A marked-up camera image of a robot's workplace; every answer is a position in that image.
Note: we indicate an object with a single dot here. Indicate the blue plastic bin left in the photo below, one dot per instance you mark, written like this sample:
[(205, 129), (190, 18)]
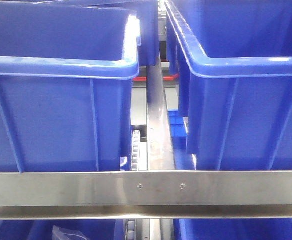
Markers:
[(65, 87)]

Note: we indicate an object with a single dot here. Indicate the clear plastic bag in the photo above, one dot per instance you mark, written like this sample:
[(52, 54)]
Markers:
[(59, 233)]

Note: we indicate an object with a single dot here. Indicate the blue plastic bin right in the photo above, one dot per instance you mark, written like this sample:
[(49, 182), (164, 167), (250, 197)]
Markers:
[(235, 65)]

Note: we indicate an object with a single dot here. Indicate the blue bin lower right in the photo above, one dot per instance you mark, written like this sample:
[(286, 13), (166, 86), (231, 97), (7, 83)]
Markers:
[(233, 229)]

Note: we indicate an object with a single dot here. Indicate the blue plastic bin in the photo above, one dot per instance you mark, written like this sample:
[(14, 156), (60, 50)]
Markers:
[(65, 87), (235, 65)]

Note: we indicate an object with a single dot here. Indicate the roller track rail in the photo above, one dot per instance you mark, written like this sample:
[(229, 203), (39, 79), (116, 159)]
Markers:
[(130, 224)]

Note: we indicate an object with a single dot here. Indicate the stainless steel shelf frame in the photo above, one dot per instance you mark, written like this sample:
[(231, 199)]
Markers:
[(153, 194)]

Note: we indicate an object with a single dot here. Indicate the blue bin lower left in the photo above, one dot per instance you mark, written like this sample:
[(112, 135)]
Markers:
[(43, 229)]

